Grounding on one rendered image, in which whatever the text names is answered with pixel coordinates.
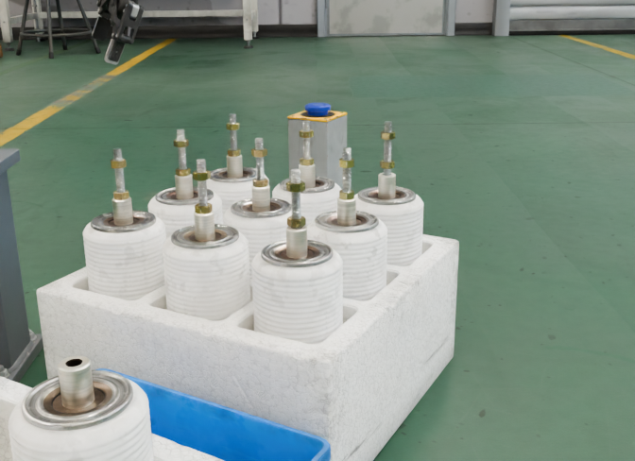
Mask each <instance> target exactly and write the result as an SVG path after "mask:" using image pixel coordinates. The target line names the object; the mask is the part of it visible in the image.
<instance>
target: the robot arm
mask: <svg viewBox="0 0 635 461"><path fill-rule="evenodd" d="M97 6H98V7H99V9H98V14H100V15H98V17H97V20H96V23H95V26H94V30H93V33H92V36H93V38H94V39H97V40H100V41H105V40H106V38H107V35H108V32H109V30H110V27H111V25H112V38H111V40H110V43H109V46H108V48H107V51H106V54H105V57H104V60H105V62H107V63H111V64H115V65H116V64H118V62H119V60H120V58H121V55H122V53H123V50H124V47H125V45H126V43H129V44H133V42H134V39H135V36H136V32H137V29H138V26H139V24H140V21H141V18H142V15H143V12H144V7H143V6H140V5H138V0H98V1H97ZM118 27H119V28H118ZM124 29H125V34H123V31H124ZM130 30H131V32H130Z"/></svg>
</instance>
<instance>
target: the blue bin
mask: <svg viewBox="0 0 635 461"><path fill-rule="evenodd" d="M96 370H106V371H111V372H114V373H117V374H120V375H122V376H124V377H125V378H127V379H129V380H131V381H133V382H135V383H136V384H137V385H139V386H140V387H141V388H142V389H143V391H144V392H145V393H146V396H147V398H148V407H149V415H150V428H151V433H152V434H154V435H158V436H161V437H164V438H166V439H169V440H171V441H174V442H176V443H178V444H180V445H182V446H185V447H189V448H192V449H194V450H197V451H200V452H204V453H207V454H209V455H211V456H214V457H216V458H219V459H221V460H224V461H330V459H331V445H330V443H329V442H328V441H327V440H326V439H324V438H322V437H320V436H317V435H312V434H308V433H305V432H303V431H300V430H297V429H294V428H291V427H288V426H285V425H281V424H279V423H276V422H273V421H270V420H267V419H264V418H258V417H255V416H253V415H250V414H247V413H244V412H241V411H238V410H235V409H231V408H229V407H226V406H223V405H220V404H217V403H214V402H211V401H205V400H203V399H200V398H197V397H194V396H191V395H188V394H185V393H181V392H179V391H176V390H173V389H170V388H167V387H164V386H161V385H158V384H153V383H150V382H147V381H144V380H141V379H138V378H135V377H131V376H129V375H126V374H123V373H120V372H117V371H114V370H111V369H107V368H99V369H96Z"/></svg>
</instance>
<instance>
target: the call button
mask: <svg viewBox="0 0 635 461"><path fill-rule="evenodd" d="M305 110H306V111H307V114H308V115H314V116H321V115H327V114H328V111H330V110H331V105H329V104H327V103H309V104H306V105H305Z"/></svg>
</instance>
